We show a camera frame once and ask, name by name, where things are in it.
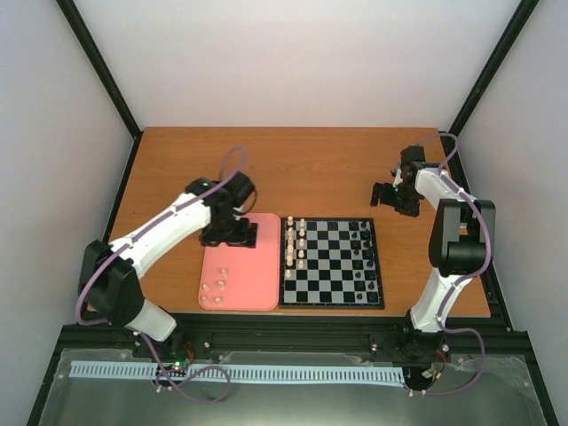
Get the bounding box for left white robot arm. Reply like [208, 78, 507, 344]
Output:
[75, 172, 257, 358]

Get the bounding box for black aluminium frame rail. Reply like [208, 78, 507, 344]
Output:
[57, 310, 532, 360]

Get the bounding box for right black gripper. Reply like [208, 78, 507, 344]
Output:
[369, 183, 420, 217]

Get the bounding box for purple cable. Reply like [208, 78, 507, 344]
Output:
[398, 132, 493, 396]
[74, 146, 249, 403]

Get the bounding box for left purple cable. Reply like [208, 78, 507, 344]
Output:
[74, 146, 249, 403]

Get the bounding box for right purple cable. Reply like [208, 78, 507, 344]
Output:
[398, 132, 493, 396]

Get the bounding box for black white chess board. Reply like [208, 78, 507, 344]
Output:
[279, 217, 385, 310]

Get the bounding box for pink plastic tray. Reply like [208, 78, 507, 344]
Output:
[198, 213, 281, 312]

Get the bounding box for light blue slotted cable duct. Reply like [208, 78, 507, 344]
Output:
[68, 360, 404, 387]

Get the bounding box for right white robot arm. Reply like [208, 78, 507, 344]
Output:
[370, 146, 496, 360]

